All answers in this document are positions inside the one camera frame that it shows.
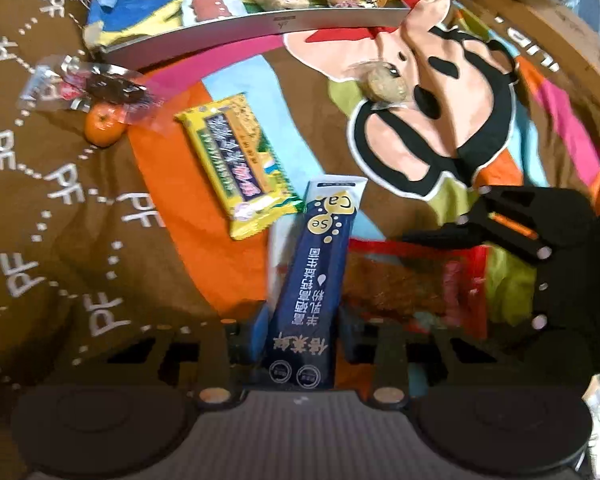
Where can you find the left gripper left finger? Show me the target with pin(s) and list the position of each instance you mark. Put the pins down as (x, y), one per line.
(231, 352)

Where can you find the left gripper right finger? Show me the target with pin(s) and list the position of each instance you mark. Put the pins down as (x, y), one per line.
(381, 344)

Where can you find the blue milk powder stick sachet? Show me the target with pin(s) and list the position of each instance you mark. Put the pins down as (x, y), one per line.
(301, 349)

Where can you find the red spicy snack packet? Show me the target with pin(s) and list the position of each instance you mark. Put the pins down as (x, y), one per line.
(421, 288)

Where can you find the yellow rice cracker packet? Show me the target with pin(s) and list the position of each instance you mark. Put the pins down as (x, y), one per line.
(240, 164)

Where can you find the round biscuit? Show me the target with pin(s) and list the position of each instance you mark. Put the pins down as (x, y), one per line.
(383, 85)

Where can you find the small orange mandarin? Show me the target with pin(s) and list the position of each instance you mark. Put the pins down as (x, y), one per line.
(104, 124)

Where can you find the clear packet dark dried fruit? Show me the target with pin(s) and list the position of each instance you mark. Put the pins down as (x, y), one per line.
(64, 82)

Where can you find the brown patterned PF pillow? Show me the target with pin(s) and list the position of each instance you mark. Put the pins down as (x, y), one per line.
(86, 261)

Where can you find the colourful cartoon monkey blanket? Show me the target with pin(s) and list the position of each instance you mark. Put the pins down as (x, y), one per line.
(490, 106)

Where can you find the grey tray with frog towel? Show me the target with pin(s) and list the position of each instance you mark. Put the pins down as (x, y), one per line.
(143, 33)

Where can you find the wooden bed frame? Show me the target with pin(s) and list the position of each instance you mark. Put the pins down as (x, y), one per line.
(566, 37)

